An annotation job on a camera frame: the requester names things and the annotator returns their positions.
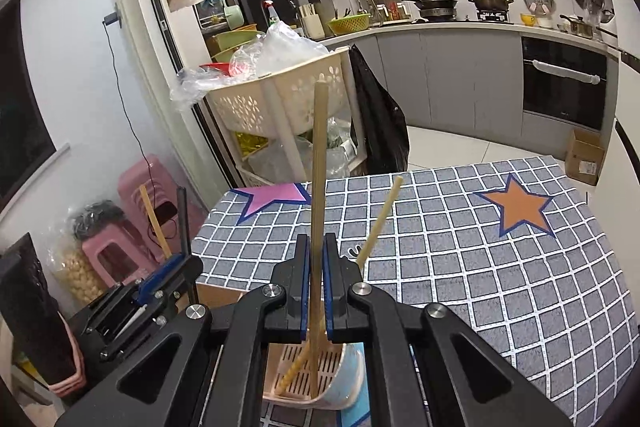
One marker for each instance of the white sliding door frame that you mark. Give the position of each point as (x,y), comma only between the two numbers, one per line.
(145,32)

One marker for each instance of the black wall charger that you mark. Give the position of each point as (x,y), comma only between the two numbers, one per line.
(111,17)

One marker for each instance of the cardboard box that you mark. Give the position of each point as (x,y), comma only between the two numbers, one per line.
(582,157)

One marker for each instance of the black chopstick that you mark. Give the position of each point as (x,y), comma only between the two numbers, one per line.
(183,217)

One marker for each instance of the spray bottle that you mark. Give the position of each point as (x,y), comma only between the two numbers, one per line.
(272,14)

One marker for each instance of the white refrigerator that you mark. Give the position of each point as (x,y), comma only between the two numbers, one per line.
(622,157)

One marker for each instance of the grey checked tablecloth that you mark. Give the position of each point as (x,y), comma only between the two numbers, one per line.
(500,287)

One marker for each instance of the black hanging cloth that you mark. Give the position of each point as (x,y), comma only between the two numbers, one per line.
(377,117)

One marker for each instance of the red plastic basin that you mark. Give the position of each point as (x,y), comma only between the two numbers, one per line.
(217,68)

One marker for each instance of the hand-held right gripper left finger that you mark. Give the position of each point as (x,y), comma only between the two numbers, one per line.
(303,287)

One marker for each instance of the pink plastic stool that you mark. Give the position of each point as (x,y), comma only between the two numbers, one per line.
(120,257)

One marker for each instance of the stack of pink stools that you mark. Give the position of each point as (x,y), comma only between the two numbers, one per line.
(145,187)

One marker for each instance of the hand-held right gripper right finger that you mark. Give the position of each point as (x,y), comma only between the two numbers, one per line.
(330,287)

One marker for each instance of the pink star sticker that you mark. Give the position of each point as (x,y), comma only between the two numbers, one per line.
(272,198)

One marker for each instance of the yellow bowl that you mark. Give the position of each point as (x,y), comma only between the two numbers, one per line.
(527,19)

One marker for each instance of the cream knife block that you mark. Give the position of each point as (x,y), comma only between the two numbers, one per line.
(312,24)

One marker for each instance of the green plastic basin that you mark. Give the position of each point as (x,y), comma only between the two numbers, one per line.
(235,39)

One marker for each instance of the black bundle in plastic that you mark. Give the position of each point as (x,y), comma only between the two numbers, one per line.
(97,217)

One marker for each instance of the cream perforated basket rack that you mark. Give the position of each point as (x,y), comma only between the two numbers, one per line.
(250,102)

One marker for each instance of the white slotted utensil holder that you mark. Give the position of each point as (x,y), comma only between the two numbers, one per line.
(330,372)

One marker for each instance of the heap of clear plastic bags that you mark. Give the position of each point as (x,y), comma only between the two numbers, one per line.
(280,52)

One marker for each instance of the wooden utensil box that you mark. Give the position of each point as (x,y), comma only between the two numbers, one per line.
(220,296)

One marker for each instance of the ribbed pale wooden chopstick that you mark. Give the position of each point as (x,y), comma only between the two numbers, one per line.
(382,212)

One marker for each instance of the yellow oil bottle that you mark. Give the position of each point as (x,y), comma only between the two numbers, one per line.
(250,144)

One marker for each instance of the small steel pot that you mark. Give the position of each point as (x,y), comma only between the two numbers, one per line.
(580,27)

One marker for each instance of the dark window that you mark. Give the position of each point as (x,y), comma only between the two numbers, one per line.
(20,107)

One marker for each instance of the grey kitchen cabinets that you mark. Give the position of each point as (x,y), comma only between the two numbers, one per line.
(450,77)

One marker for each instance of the dark cooking pot with lid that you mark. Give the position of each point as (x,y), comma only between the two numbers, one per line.
(490,2)

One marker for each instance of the orange star sticker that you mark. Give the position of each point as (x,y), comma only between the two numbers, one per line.
(520,207)

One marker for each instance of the black built-in oven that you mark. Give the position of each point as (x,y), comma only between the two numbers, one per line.
(562,92)

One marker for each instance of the clear bag of snacks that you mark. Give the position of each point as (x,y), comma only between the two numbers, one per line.
(75,269)

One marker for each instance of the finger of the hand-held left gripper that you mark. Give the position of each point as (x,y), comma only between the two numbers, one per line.
(192,274)
(162,274)

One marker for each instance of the green colander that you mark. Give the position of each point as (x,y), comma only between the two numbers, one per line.
(348,24)

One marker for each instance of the black wok with lid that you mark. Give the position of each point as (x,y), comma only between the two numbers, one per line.
(435,2)

